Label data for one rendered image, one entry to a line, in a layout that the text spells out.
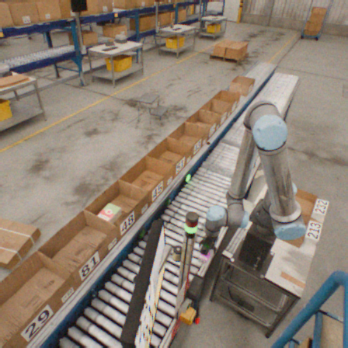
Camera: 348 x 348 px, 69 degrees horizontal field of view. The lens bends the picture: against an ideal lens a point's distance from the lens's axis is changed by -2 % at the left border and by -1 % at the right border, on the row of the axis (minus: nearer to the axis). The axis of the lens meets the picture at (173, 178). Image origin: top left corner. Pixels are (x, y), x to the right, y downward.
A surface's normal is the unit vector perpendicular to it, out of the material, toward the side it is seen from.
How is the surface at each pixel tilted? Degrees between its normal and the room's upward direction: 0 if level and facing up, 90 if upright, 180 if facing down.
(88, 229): 0
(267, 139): 87
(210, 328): 0
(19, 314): 1
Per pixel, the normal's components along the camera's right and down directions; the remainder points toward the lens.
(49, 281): 0.05, -0.78
